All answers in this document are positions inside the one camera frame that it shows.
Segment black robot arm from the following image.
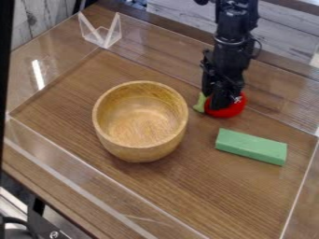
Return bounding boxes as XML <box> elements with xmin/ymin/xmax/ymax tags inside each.
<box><xmin>194</xmin><ymin>0</ymin><xmax>259</xmax><ymax>115</ymax></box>

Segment light wooden bowl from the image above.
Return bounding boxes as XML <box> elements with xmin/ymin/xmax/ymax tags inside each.
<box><xmin>93</xmin><ymin>80</ymin><xmax>190</xmax><ymax>162</ymax></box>

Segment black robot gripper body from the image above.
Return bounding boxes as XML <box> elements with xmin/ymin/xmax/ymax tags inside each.
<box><xmin>201</xmin><ymin>35</ymin><xmax>262</xmax><ymax>84</ymax></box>

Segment black table leg clamp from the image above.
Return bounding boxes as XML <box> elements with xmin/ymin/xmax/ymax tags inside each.
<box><xmin>28</xmin><ymin>196</ymin><xmax>71</xmax><ymax>239</ymax></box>

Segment black cable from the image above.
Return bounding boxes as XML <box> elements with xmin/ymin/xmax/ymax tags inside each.
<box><xmin>0</xmin><ymin>216</ymin><xmax>32</xmax><ymax>239</ymax></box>

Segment clear acrylic corner bracket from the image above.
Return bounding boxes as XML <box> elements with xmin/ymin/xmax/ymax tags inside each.
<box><xmin>78</xmin><ymin>13</ymin><xmax>122</xmax><ymax>49</ymax></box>

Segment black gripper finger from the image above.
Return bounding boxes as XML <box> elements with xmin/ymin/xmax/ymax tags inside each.
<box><xmin>202</xmin><ymin>67</ymin><xmax>217</xmax><ymax>96</ymax></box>
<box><xmin>210</xmin><ymin>81</ymin><xmax>242</xmax><ymax>110</ymax></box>

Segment clear acrylic tray walls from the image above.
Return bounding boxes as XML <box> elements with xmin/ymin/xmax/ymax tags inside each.
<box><xmin>4</xmin><ymin>17</ymin><xmax>319</xmax><ymax>239</ymax></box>

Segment green rectangular sponge block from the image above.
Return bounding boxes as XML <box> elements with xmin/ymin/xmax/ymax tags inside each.
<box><xmin>217</xmin><ymin>128</ymin><xmax>289</xmax><ymax>166</ymax></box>

